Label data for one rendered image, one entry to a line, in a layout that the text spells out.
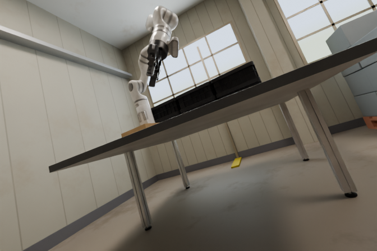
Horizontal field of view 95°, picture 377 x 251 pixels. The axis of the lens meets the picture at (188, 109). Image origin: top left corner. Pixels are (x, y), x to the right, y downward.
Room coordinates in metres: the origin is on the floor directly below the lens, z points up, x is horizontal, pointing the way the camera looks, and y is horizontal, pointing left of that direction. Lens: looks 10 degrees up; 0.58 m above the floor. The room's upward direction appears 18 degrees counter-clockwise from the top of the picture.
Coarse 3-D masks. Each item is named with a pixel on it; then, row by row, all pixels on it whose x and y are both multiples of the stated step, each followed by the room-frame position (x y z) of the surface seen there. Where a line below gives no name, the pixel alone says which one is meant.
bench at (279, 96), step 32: (320, 64) 0.56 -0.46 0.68; (352, 64) 0.65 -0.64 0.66; (256, 96) 0.65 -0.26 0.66; (288, 96) 1.27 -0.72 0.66; (160, 128) 0.77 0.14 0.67; (192, 128) 1.29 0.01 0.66; (320, 128) 1.08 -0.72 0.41; (64, 160) 0.98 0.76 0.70; (96, 160) 1.31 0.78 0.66; (128, 160) 1.55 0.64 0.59; (352, 192) 1.11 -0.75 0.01
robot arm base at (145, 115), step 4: (140, 100) 1.09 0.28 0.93; (144, 100) 1.10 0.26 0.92; (136, 104) 1.09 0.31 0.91; (140, 104) 1.09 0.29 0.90; (144, 104) 1.09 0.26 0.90; (148, 104) 1.12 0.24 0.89; (136, 108) 1.10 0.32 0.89; (140, 108) 1.09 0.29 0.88; (144, 108) 1.09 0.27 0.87; (148, 108) 1.11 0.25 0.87; (140, 112) 1.09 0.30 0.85; (144, 112) 1.08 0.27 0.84; (148, 112) 1.10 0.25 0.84; (140, 116) 1.09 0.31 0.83; (144, 116) 1.08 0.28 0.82; (148, 116) 1.09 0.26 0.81; (152, 116) 1.12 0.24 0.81; (140, 120) 1.10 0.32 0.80; (144, 120) 1.09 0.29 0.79; (148, 120) 1.09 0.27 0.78; (152, 120) 1.11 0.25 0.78; (140, 124) 1.10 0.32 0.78
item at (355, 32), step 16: (368, 16) 1.91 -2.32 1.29; (336, 32) 2.12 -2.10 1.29; (352, 32) 1.97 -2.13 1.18; (368, 32) 1.94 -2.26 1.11; (336, 48) 2.26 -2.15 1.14; (368, 64) 1.87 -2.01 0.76; (352, 80) 2.27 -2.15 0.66; (368, 80) 2.01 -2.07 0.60; (368, 96) 2.14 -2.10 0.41; (368, 112) 2.28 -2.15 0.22
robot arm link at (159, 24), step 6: (162, 6) 0.61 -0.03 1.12; (156, 12) 0.60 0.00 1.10; (162, 12) 0.60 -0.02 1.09; (156, 18) 0.60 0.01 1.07; (162, 18) 0.60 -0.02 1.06; (156, 24) 0.60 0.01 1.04; (162, 24) 0.59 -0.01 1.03; (156, 30) 0.58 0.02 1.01; (162, 30) 0.58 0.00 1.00; (168, 30) 0.60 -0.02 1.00
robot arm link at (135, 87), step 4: (132, 80) 1.09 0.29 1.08; (136, 80) 1.11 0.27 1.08; (128, 84) 1.10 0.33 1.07; (132, 84) 1.08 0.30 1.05; (136, 84) 1.08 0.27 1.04; (140, 84) 1.10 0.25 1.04; (128, 88) 1.11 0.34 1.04; (132, 88) 1.08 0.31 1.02; (136, 88) 1.07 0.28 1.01; (140, 88) 1.11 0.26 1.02; (132, 92) 1.09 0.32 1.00; (136, 92) 1.08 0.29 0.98; (140, 92) 1.14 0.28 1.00; (132, 96) 1.10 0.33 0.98; (136, 96) 1.08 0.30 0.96; (140, 96) 1.08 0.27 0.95; (144, 96) 1.10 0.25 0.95; (136, 100) 1.09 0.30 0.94
